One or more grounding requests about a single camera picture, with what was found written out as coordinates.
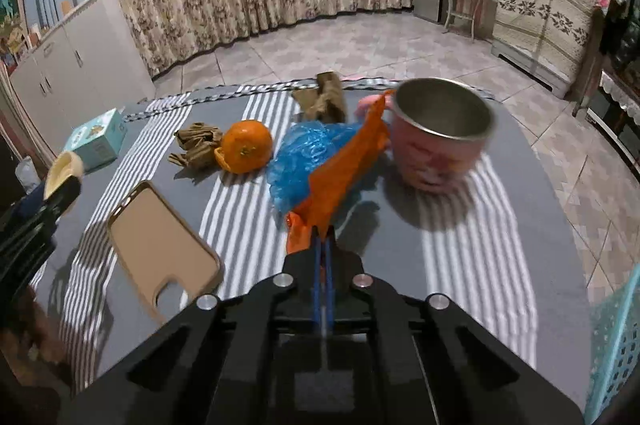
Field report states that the light blue plastic basket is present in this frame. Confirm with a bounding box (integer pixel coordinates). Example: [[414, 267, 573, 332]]
[[582, 265, 640, 425]]

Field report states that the colourful wall poster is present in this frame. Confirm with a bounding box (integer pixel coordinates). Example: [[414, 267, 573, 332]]
[[0, 0, 26, 36]]

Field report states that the white lace cloth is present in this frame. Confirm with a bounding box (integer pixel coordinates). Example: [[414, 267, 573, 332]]
[[597, 70, 640, 126]]

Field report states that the beige crumpled cloth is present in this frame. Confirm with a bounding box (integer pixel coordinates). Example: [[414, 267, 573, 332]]
[[291, 72, 347, 126]]

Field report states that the phone case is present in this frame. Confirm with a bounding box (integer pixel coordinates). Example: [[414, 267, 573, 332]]
[[106, 180, 222, 325]]

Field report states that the pink metal mug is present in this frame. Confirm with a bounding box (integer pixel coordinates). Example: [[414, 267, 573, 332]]
[[356, 78, 496, 192]]

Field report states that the grey striped table cloth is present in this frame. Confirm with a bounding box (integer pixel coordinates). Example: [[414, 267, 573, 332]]
[[27, 78, 593, 401]]

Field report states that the orange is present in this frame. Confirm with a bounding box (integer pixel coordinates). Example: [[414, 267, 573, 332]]
[[214, 119, 274, 175]]

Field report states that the light blue tissue box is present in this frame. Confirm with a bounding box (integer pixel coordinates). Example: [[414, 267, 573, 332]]
[[62, 108, 128, 173]]

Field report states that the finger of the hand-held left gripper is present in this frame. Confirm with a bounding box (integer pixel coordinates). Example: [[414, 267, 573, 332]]
[[42, 178, 83, 222], [4, 192, 48, 232]]

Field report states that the white low cabinet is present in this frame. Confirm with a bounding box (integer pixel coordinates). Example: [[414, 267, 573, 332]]
[[10, 0, 156, 141]]

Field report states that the brown crumpled paper left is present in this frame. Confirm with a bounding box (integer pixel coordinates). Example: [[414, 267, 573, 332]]
[[169, 122, 224, 171]]

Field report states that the clear plastic bag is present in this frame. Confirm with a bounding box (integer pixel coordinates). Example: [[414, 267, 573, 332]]
[[15, 155, 42, 193]]

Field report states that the blue plastic bag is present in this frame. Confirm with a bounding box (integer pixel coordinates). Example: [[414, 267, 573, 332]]
[[266, 121, 373, 212]]

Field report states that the cream plastic bowl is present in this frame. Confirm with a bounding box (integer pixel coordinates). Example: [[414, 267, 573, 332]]
[[44, 151, 85, 201]]

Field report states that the cabinet with patterned cover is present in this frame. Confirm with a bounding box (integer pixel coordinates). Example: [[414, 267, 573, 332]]
[[491, 0, 596, 98]]

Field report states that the orange plastic wrapper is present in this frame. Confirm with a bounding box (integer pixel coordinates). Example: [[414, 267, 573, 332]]
[[285, 89, 397, 256]]

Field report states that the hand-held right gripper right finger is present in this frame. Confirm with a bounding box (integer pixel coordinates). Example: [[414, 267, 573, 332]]
[[325, 239, 587, 425]]

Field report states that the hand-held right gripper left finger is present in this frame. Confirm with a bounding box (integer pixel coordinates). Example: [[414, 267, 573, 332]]
[[70, 227, 327, 425]]

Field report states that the row of hanging clothes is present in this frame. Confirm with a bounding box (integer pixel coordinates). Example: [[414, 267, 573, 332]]
[[600, 0, 640, 71]]

